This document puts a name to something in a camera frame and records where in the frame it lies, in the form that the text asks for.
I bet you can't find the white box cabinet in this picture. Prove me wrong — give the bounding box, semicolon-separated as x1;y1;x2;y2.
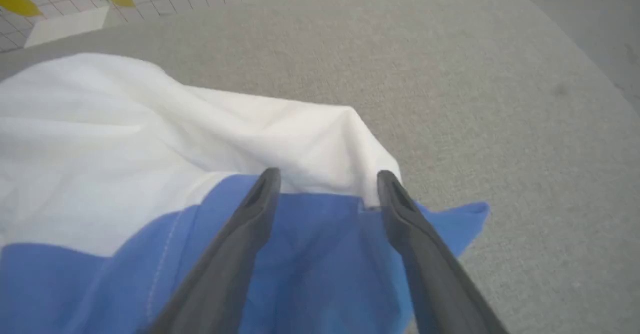
24;6;126;49

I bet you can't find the white and blue garment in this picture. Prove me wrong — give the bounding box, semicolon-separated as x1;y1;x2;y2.
0;52;491;334

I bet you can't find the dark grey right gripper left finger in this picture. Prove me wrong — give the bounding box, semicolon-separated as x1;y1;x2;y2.
145;168;282;334

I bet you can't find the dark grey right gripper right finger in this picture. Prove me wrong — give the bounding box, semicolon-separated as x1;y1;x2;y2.
377;170;509;334

